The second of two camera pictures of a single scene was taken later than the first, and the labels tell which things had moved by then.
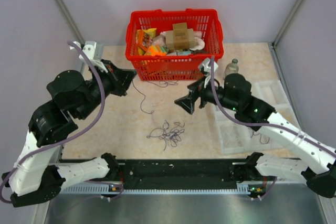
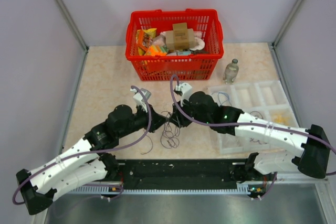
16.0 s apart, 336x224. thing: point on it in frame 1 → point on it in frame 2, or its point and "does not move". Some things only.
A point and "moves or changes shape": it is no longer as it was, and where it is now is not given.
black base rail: [174, 172] does not move
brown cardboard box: [180, 38] does not move
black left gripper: [120, 78] → [156, 120]
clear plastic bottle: [231, 68] does not move
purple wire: [167, 134] moves or changes shape
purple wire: [143, 102] moves or changes shape
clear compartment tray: [236, 137] does not move
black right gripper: [197, 90] → [178, 116]
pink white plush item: [199, 43] does not move
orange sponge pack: [156, 50] does not move
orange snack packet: [144, 38] does not move
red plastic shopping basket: [178, 67] does not move
